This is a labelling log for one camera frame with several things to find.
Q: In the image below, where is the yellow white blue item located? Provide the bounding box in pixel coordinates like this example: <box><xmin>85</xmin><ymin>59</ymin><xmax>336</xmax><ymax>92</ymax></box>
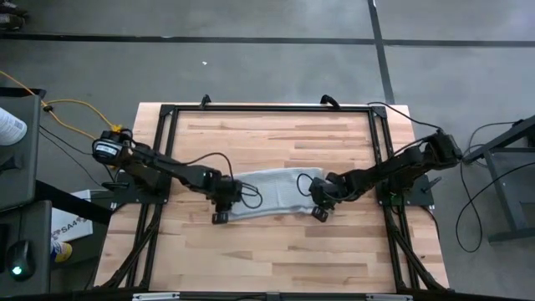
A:
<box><xmin>49</xmin><ymin>240</ymin><xmax>73</xmax><ymax>263</ymax></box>

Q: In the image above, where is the thin black floor cable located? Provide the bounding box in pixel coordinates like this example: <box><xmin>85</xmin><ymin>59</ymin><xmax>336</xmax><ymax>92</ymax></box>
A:
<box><xmin>39</xmin><ymin>125</ymin><xmax>122</xmax><ymax>187</ymax></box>

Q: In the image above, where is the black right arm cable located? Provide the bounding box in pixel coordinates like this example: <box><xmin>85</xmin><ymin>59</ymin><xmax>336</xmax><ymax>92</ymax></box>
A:
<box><xmin>296</xmin><ymin>173</ymin><xmax>315</xmax><ymax>197</ymax></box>

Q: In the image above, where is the silver edge bracket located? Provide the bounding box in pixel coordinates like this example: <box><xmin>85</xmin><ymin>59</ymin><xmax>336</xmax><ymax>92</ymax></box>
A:
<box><xmin>131</xmin><ymin>292</ymin><xmax>181</xmax><ymax>301</ymax></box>
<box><xmin>365</xmin><ymin>293</ymin><xmax>415</xmax><ymax>301</ymax></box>

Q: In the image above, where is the black aluminium table frame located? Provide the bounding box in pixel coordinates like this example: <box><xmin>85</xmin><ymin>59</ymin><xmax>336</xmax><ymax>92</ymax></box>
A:
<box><xmin>94</xmin><ymin>104</ymin><xmax>451</xmax><ymax>293</ymax></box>

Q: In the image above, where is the person's dark shoe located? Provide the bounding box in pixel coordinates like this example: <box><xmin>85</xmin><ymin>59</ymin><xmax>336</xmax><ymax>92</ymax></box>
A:
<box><xmin>0</xmin><ymin>13</ymin><xmax>25</xmax><ymax>31</ymax></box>
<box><xmin>0</xmin><ymin>1</ymin><xmax>29</xmax><ymax>17</ymax></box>

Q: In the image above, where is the black computer mouse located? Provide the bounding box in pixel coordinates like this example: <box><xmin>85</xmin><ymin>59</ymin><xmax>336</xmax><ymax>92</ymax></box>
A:
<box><xmin>6</xmin><ymin>240</ymin><xmax>37</xmax><ymax>282</ymax></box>

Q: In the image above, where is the grey waffle microfiber towel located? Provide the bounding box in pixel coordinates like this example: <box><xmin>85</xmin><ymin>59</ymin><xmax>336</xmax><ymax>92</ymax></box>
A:
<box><xmin>228</xmin><ymin>166</ymin><xmax>331</xmax><ymax>222</ymax></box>

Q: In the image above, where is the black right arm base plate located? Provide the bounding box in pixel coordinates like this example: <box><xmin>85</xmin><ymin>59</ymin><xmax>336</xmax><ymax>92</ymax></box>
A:
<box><xmin>375</xmin><ymin>174</ymin><xmax>443</xmax><ymax>208</ymax></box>

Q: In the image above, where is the black stand cable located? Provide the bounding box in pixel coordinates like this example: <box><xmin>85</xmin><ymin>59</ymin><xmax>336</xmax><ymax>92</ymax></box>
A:
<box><xmin>466</xmin><ymin>120</ymin><xmax>519</xmax><ymax>168</ymax></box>

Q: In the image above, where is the black looped floor cable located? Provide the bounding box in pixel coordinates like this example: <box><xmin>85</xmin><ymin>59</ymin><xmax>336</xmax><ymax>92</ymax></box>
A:
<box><xmin>455</xmin><ymin>161</ymin><xmax>535</xmax><ymax>254</ymax></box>

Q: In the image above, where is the large black table clamp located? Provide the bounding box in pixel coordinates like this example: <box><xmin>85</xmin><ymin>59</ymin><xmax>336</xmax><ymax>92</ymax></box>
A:
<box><xmin>319</xmin><ymin>94</ymin><xmax>342</xmax><ymax>110</ymax></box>

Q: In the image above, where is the grey cabinet top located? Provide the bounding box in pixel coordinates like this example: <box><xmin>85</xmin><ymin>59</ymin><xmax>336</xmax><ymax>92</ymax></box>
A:
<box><xmin>0</xmin><ymin>87</ymin><xmax>43</xmax><ymax>212</ymax></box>

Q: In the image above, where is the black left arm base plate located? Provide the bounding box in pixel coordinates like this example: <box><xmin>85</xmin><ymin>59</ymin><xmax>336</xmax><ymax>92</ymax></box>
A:
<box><xmin>101</xmin><ymin>171</ymin><xmax>172</xmax><ymax>206</ymax></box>

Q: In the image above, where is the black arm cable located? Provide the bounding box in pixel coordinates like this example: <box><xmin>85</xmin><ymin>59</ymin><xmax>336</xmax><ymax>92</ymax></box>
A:
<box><xmin>183</xmin><ymin>151</ymin><xmax>263</xmax><ymax>210</ymax></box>
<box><xmin>296</xmin><ymin>173</ymin><xmax>315</xmax><ymax>197</ymax></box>

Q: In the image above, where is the black diagonal bar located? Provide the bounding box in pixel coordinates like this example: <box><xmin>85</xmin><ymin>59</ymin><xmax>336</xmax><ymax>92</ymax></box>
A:
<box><xmin>35</xmin><ymin>179</ymin><xmax>114</xmax><ymax>226</ymax></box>

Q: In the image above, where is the white labelled bottle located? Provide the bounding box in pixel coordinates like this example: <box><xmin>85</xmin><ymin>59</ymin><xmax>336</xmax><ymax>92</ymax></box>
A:
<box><xmin>0</xmin><ymin>107</ymin><xmax>28</xmax><ymax>146</ymax></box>

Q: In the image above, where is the grey mouse desk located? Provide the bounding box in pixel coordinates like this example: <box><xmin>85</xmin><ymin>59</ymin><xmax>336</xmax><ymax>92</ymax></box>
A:
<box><xmin>0</xmin><ymin>199</ymin><xmax>54</xmax><ymax>298</ymax></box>

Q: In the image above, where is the white printed cardboard box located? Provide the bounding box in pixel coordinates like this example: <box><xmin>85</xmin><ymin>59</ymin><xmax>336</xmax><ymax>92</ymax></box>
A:
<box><xmin>49</xmin><ymin>189</ymin><xmax>94</xmax><ymax>243</ymax></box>

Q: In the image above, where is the black metal stand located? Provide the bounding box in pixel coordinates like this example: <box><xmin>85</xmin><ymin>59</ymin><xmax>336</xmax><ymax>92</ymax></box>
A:
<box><xmin>461</xmin><ymin>115</ymin><xmax>535</xmax><ymax>243</ymax></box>

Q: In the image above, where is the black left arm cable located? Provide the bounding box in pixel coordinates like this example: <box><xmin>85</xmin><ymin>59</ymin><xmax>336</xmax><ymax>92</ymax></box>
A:
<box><xmin>183</xmin><ymin>151</ymin><xmax>263</xmax><ymax>210</ymax></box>

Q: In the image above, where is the yellow extension cable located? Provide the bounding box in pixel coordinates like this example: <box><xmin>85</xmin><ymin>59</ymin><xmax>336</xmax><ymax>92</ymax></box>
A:
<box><xmin>43</xmin><ymin>99</ymin><xmax>125</xmax><ymax>134</ymax></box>
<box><xmin>0</xmin><ymin>69</ymin><xmax>98</xmax><ymax>142</ymax></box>

